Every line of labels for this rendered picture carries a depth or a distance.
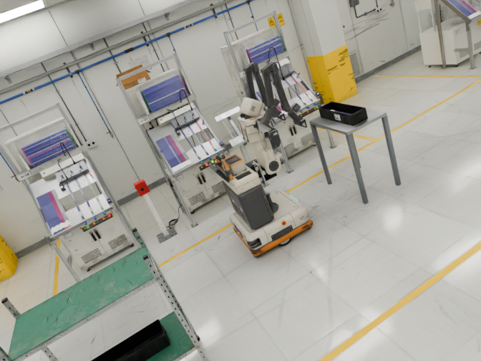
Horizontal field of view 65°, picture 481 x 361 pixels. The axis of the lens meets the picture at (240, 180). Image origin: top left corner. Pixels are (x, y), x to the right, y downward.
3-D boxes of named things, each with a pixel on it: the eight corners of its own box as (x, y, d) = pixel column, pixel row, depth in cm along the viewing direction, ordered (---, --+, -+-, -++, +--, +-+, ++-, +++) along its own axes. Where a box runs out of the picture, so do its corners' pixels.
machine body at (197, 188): (235, 191, 508) (218, 151, 483) (190, 216, 491) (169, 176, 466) (218, 179, 565) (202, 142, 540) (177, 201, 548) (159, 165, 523)
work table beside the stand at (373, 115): (365, 204, 375) (346, 132, 343) (327, 183, 438) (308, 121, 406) (401, 184, 383) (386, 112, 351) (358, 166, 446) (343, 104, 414)
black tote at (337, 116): (321, 117, 402) (318, 107, 398) (333, 111, 405) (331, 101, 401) (353, 126, 351) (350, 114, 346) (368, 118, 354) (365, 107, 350)
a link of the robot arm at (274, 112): (258, 65, 316) (262, 65, 307) (272, 61, 319) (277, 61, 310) (267, 117, 332) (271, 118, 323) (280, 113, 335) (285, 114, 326)
